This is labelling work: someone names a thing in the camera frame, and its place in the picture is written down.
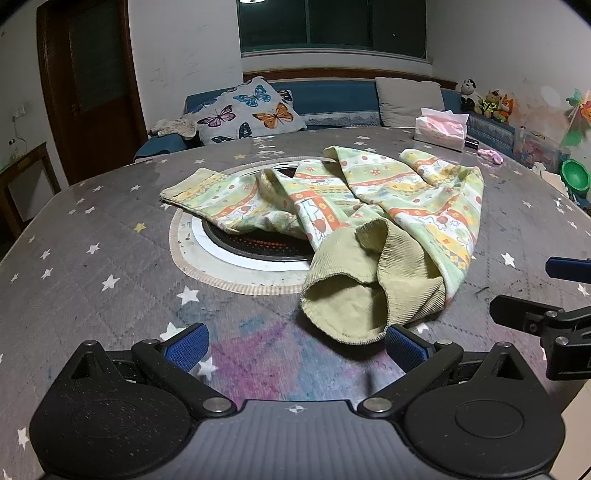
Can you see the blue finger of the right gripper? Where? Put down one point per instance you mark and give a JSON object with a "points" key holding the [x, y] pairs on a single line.
{"points": [[570, 269]]}

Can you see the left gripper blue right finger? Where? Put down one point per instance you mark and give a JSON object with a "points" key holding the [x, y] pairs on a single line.
{"points": [[426, 366]]}

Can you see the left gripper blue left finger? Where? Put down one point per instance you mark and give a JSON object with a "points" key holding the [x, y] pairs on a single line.
{"points": [[167, 365]]}

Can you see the patterned green children's jacket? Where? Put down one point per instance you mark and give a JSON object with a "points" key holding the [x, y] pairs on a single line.
{"points": [[393, 238]]}

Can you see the green plastic bowl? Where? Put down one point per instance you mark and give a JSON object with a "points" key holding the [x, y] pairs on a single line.
{"points": [[575, 176]]}

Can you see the clear plastic toy box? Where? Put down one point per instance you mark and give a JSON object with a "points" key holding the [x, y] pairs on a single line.
{"points": [[531, 147]]}

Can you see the round black induction cooktop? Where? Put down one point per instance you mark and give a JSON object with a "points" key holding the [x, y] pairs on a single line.
{"points": [[256, 250]]}

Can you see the colourful pinwheel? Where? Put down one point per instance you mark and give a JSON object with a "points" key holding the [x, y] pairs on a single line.
{"points": [[578, 117]]}

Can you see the orange fox plush toy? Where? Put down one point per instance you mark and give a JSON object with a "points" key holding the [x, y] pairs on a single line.
{"points": [[504, 109]]}

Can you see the yellow bear plush toy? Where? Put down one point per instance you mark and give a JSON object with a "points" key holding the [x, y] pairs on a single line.
{"points": [[490, 103]]}

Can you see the pink tissue box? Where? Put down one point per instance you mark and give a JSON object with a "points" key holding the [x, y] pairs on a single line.
{"points": [[442, 128]]}

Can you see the panda plush toy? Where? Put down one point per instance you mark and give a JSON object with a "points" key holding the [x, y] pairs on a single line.
{"points": [[470, 100]]}

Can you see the dark wooden side table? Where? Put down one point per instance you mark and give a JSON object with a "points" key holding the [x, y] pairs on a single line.
{"points": [[27, 184]]}

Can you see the beige crumpled cloth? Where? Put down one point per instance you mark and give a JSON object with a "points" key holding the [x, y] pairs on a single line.
{"points": [[184, 127]]}

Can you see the grey plain pillow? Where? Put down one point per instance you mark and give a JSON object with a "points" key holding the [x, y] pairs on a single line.
{"points": [[401, 101]]}

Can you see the blue sofa bench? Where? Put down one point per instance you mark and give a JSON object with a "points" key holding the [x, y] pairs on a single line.
{"points": [[336, 103]]}

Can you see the butterfly print pillow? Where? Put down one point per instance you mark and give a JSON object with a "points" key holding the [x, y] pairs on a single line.
{"points": [[253, 109]]}

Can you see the dark window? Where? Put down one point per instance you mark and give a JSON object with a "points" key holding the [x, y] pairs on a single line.
{"points": [[388, 26]]}

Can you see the dark wooden door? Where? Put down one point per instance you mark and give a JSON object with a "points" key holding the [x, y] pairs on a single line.
{"points": [[89, 85]]}

